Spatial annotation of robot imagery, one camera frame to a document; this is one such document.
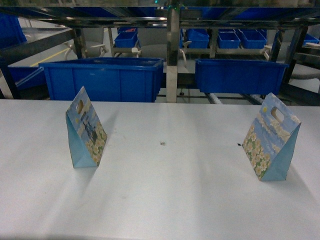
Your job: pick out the flower gift bag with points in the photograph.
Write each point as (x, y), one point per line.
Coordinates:
(86, 135)
(271, 139)

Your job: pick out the steel rack upright post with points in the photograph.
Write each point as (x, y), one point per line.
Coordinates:
(173, 38)

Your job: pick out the large blue bin left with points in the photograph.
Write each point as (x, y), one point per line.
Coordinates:
(105, 79)

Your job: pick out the large blue bin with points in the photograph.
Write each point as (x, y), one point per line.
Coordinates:
(105, 79)
(233, 76)

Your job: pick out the large blue bin right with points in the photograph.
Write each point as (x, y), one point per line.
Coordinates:
(233, 76)

